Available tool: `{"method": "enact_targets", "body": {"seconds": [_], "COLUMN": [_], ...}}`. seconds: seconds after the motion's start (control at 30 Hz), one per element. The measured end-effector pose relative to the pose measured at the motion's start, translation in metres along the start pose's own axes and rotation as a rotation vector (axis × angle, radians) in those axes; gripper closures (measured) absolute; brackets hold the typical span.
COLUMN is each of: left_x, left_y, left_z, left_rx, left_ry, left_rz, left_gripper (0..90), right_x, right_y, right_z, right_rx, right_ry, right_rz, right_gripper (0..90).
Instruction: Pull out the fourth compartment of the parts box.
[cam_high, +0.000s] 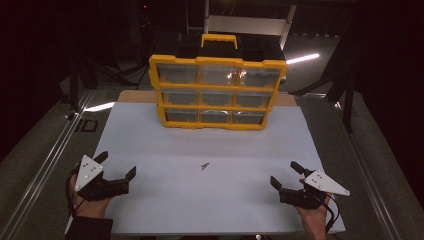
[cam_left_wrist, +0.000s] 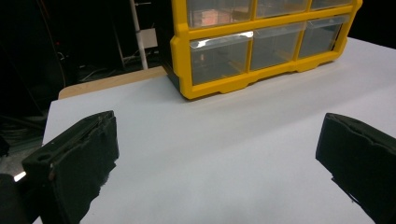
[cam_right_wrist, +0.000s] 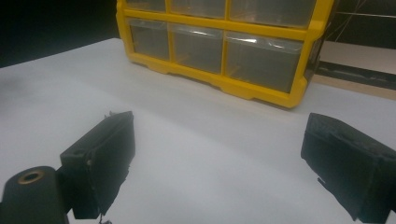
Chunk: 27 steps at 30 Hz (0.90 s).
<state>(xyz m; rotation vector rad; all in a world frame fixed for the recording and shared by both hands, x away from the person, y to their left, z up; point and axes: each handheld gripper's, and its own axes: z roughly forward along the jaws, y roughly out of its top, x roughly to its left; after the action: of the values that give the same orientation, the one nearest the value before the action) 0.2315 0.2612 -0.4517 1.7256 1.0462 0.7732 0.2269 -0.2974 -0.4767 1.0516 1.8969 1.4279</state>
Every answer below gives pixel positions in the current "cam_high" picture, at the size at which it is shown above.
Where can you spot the yellow drawer organizer cabinet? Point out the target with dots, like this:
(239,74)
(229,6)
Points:
(216,87)

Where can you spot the black metal stand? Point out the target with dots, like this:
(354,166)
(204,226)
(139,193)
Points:
(74,86)
(348,110)

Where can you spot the person's right hand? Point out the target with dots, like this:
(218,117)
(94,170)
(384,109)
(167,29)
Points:
(313,220)

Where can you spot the small metal screw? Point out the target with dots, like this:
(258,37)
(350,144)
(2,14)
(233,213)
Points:
(206,164)
(203,167)

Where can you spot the aluminium rail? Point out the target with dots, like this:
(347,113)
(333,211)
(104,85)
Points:
(366,186)
(43,170)

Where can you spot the white metal frame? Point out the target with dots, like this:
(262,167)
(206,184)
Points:
(246,25)

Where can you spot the clear plastic drawer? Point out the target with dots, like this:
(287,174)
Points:
(180,97)

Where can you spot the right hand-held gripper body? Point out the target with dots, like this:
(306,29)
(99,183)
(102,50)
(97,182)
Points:
(325,182)

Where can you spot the small metal table knob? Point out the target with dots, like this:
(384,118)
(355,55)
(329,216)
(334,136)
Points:
(258,237)

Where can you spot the person's left hand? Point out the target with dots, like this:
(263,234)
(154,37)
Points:
(90,208)

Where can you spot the grid of clear small drawers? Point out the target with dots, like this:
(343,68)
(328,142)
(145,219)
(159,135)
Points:
(176,74)

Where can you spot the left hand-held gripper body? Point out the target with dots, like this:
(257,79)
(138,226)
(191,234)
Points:
(88,173)

